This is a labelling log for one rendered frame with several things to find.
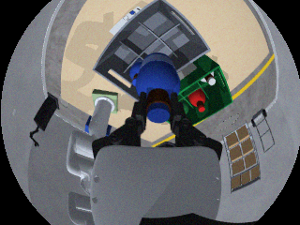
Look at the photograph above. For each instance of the blue bottle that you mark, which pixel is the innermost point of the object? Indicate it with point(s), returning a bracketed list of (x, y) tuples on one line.
[(134, 70), (158, 77)]

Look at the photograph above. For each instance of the white bottle with grey label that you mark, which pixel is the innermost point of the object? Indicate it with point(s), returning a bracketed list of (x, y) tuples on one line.
[(209, 79)]

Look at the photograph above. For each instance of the white paper pick list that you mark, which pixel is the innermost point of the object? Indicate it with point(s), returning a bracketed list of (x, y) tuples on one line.
[(115, 29)]

